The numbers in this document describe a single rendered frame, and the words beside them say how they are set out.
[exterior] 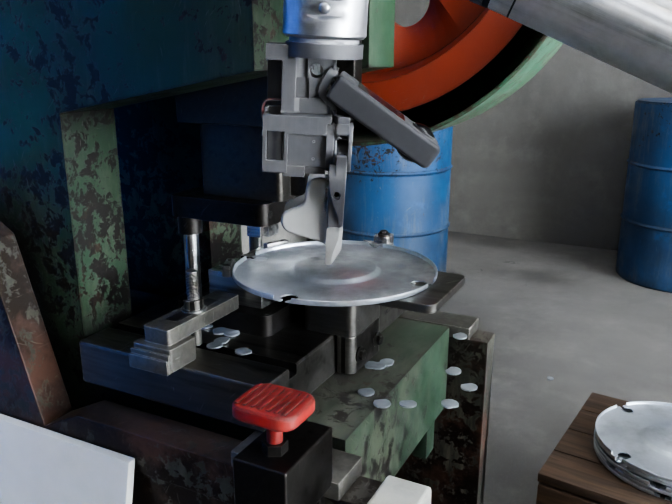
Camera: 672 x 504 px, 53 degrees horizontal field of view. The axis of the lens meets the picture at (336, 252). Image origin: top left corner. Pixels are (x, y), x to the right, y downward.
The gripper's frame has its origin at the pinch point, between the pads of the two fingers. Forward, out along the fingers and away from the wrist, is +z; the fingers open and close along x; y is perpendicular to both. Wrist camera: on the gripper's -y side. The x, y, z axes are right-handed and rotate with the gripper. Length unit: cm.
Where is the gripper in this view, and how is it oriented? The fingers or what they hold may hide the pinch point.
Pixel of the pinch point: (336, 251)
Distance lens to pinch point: 67.8
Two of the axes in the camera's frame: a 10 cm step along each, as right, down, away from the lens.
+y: -10.0, -0.5, -0.1
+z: -0.5, 9.4, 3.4
